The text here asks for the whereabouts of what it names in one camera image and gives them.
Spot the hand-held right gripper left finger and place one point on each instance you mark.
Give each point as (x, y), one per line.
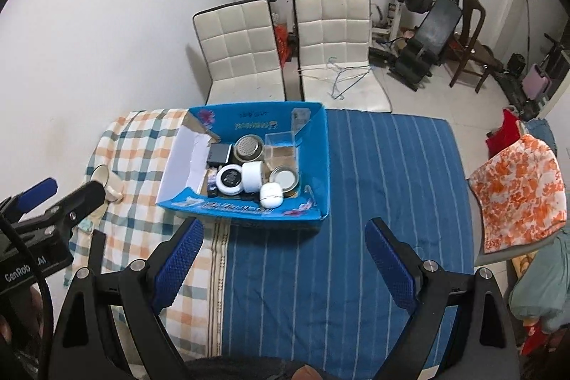
(178, 268)

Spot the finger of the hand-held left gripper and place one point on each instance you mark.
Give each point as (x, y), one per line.
(39, 192)
(84, 196)

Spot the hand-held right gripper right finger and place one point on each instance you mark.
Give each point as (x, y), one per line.
(392, 268)

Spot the blue printed cardboard box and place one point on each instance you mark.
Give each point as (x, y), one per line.
(231, 208)

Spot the white round case black centre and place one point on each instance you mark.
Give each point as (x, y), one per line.
(230, 179)

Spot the black power charger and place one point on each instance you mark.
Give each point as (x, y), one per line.
(219, 154)

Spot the olive tape roll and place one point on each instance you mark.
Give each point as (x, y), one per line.
(295, 187)

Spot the person's left hand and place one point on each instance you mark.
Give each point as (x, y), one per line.
(5, 329)

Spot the white mug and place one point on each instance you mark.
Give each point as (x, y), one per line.
(111, 184)

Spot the plaid blanket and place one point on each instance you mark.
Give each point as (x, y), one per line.
(133, 148)

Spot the blue striped blanket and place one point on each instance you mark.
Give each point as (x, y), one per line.
(356, 166)

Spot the white earbud case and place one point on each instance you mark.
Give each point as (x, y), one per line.
(271, 195)

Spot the light teal cloth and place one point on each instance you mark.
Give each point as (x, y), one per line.
(539, 282)

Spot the orange floral cloth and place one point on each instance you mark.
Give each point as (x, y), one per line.
(516, 188)

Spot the clear plastic box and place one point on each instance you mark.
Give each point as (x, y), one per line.
(280, 144)

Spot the red cloth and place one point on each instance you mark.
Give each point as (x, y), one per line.
(505, 135)

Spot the blue denim cloth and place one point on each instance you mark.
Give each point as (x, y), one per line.
(541, 130)

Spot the white quilted chair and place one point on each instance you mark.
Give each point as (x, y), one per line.
(236, 46)
(331, 28)

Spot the wooden chair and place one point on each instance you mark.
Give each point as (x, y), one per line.
(472, 50)

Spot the pink plastic container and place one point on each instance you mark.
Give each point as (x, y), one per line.
(536, 81)

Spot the small black box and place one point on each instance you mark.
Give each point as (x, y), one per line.
(516, 63)

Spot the black weight bench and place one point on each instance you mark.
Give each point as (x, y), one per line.
(436, 24)

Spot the red plastic bag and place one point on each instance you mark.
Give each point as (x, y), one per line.
(283, 41)

